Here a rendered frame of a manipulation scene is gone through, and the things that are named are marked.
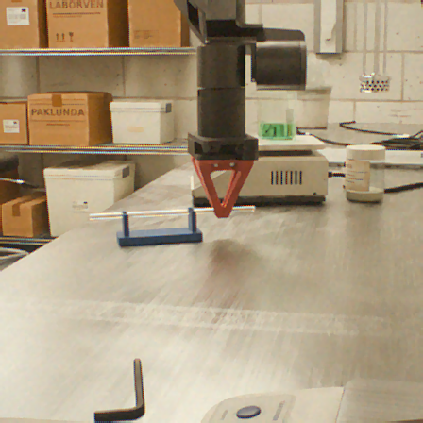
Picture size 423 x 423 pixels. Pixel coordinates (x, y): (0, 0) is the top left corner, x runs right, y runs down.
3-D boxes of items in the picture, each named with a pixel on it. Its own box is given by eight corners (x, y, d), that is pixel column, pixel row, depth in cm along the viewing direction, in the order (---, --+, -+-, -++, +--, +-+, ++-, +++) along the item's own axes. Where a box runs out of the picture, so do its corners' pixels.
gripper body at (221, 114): (237, 144, 95) (237, 85, 94) (260, 155, 85) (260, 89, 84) (187, 145, 93) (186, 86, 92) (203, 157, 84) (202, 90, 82)
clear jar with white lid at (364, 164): (361, 194, 118) (362, 143, 117) (392, 199, 114) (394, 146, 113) (336, 199, 114) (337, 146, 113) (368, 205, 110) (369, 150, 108)
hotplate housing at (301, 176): (191, 206, 109) (191, 151, 108) (191, 190, 122) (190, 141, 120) (343, 203, 111) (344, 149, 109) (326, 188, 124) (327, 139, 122)
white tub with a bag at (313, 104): (305, 124, 235) (306, 54, 231) (342, 126, 226) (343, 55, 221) (275, 126, 225) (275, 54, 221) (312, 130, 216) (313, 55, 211)
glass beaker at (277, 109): (256, 140, 118) (256, 85, 116) (296, 140, 117) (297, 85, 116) (254, 145, 111) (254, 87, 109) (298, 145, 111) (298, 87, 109)
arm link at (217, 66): (197, 37, 89) (194, 36, 84) (255, 37, 89) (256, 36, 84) (198, 94, 91) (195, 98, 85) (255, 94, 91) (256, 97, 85)
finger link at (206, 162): (240, 208, 96) (240, 134, 94) (255, 220, 90) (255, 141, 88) (187, 211, 95) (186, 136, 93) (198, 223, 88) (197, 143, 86)
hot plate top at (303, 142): (244, 151, 109) (244, 144, 109) (238, 141, 121) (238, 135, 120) (326, 150, 110) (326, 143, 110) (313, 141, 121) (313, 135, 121)
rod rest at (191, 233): (119, 246, 87) (117, 215, 86) (115, 239, 90) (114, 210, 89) (203, 241, 89) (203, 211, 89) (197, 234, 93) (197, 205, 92)
